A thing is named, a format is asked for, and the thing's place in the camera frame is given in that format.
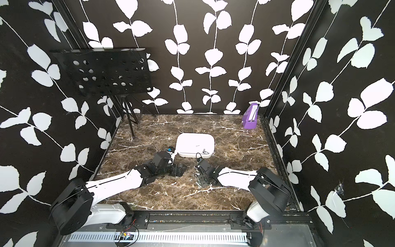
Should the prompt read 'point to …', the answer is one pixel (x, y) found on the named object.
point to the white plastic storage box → (189, 144)
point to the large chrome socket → (204, 152)
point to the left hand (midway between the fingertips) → (182, 164)
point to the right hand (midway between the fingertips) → (203, 175)
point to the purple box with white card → (249, 118)
